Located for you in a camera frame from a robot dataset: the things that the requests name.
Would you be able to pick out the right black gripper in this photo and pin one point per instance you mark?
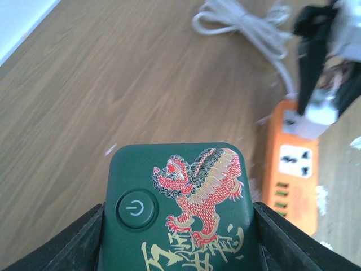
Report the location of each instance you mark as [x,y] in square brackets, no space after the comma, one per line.
[312,53]

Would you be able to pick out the green cube plug adapter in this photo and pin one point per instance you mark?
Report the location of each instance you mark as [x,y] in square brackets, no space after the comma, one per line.
[179,207]

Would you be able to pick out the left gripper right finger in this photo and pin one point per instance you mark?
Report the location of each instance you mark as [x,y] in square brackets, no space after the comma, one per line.
[286,247]

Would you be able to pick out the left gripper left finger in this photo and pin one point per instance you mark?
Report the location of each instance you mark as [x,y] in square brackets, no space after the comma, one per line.
[74,248]

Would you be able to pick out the white usb charger plug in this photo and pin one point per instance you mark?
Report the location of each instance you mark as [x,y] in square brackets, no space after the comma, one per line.
[320,114]

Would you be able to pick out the orange power strip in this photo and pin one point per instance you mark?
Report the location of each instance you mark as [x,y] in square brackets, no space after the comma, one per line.
[291,174]

